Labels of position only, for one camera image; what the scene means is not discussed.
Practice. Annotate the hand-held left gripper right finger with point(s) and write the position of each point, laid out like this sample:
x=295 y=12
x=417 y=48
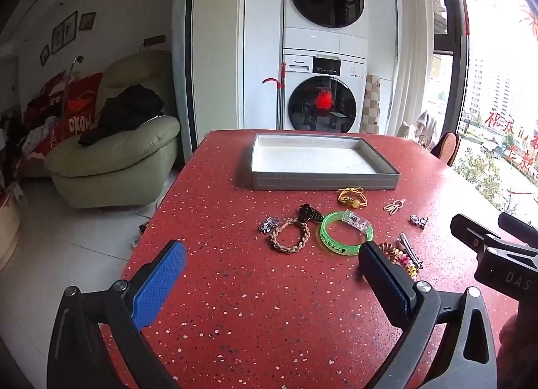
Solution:
x=384 y=282

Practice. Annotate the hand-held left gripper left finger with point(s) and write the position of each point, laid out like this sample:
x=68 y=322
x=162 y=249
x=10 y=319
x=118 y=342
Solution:
x=163 y=279

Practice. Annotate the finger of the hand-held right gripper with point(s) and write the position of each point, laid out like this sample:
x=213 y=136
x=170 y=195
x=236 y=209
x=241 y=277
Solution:
x=519 y=227
x=473 y=232

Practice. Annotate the metal hair clip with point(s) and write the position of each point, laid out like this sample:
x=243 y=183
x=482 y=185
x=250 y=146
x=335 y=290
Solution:
x=410 y=251

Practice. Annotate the small silver charm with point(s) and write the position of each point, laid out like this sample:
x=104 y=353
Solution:
x=418 y=221

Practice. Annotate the green translucent bangle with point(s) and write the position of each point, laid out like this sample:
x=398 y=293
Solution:
x=324 y=240

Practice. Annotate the black hair claw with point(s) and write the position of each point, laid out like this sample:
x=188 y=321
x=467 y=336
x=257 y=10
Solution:
x=308 y=212

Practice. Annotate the grey rectangular tray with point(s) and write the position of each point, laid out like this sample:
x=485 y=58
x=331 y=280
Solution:
x=311 y=158

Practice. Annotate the pale fluffy cloth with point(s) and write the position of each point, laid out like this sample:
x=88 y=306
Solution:
x=422 y=128

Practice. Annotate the pale green sofa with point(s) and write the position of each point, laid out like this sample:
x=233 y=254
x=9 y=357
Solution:
x=117 y=166

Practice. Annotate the checkered cloth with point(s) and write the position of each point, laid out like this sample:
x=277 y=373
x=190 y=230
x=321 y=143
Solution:
x=370 y=103

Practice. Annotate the black clothes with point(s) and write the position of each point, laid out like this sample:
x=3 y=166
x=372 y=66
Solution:
x=126 y=111

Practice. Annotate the red printed cushion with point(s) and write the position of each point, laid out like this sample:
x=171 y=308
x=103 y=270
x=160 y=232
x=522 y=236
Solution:
x=82 y=111

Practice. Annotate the pile of clothes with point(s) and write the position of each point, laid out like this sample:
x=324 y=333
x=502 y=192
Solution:
x=29 y=137

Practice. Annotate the white curtain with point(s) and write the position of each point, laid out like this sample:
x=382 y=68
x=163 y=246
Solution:
x=414 y=44

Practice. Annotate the small picture frame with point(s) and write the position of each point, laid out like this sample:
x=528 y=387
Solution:
x=87 y=21
x=44 y=55

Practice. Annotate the large picture frame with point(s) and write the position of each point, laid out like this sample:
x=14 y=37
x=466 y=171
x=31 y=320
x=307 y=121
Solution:
x=64 y=32

